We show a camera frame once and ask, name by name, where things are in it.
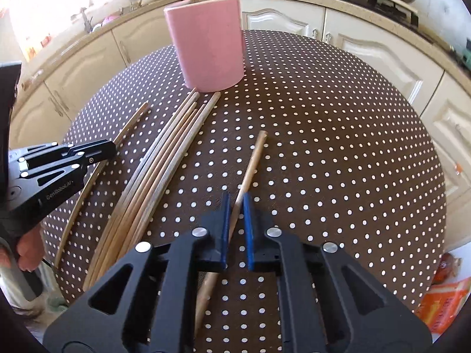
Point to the person's left hand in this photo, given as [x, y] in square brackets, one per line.
[29, 246]

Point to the metal faucet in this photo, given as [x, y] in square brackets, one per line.
[87, 22]

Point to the bundle of wooden chopsticks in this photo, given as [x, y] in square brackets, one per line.
[173, 143]

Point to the orange cardboard box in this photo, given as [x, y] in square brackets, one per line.
[449, 301]

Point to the pink cylindrical cup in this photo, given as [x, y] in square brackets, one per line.
[209, 44]

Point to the pink bowl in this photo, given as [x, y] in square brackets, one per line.
[108, 19]

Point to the barred kitchen window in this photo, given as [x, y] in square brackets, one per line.
[44, 14]

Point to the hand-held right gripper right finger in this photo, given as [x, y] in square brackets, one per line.
[248, 228]

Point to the black gas stove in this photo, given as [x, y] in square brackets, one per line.
[397, 13]

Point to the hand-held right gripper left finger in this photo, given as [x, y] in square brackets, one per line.
[223, 228]

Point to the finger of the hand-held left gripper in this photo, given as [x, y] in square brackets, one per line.
[92, 146]
[99, 156]

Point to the clear plastic bottle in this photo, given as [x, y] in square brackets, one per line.
[449, 266]

